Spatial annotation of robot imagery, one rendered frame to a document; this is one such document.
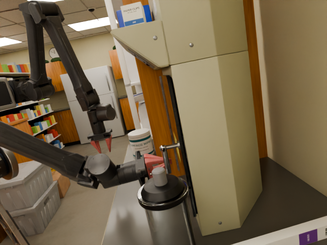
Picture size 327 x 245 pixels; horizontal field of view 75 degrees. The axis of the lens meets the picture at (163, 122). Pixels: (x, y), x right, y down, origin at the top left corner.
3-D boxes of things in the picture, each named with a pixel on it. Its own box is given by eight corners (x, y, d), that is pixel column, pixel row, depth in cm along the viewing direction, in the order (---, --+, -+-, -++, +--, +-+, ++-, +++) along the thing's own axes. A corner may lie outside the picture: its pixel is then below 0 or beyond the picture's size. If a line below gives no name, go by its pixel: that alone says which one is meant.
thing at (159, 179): (187, 183, 49) (181, 157, 47) (184, 210, 40) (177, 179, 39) (148, 187, 51) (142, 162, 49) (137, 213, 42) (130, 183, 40)
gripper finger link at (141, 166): (168, 147, 63) (136, 154, 62) (172, 161, 56) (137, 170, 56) (172, 165, 66) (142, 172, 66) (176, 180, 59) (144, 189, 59)
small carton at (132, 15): (148, 31, 57) (143, 7, 56) (145, 27, 52) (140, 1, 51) (130, 35, 58) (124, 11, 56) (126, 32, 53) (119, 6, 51)
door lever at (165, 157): (184, 172, 60) (182, 167, 63) (178, 142, 57) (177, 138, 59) (165, 176, 60) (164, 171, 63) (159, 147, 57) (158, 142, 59)
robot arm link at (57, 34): (50, 8, 89) (25, 7, 80) (58, 1, 86) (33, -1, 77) (95, 103, 100) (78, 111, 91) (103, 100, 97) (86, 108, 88)
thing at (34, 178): (58, 179, 276) (50, 156, 269) (34, 208, 217) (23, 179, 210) (26, 186, 275) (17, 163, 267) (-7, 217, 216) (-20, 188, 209)
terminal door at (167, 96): (181, 171, 89) (161, 74, 80) (197, 219, 59) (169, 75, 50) (179, 171, 89) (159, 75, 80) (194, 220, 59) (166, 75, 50)
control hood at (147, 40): (161, 69, 80) (155, 41, 78) (170, 65, 49) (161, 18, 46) (131, 75, 80) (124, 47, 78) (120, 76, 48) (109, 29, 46)
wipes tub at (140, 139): (154, 148, 136) (149, 126, 133) (154, 156, 124) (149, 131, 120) (134, 153, 136) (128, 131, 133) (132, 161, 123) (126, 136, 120)
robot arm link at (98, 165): (91, 158, 67) (80, 185, 63) (75, 141, 58) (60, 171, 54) (127, 165, 65) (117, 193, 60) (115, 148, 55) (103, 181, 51)
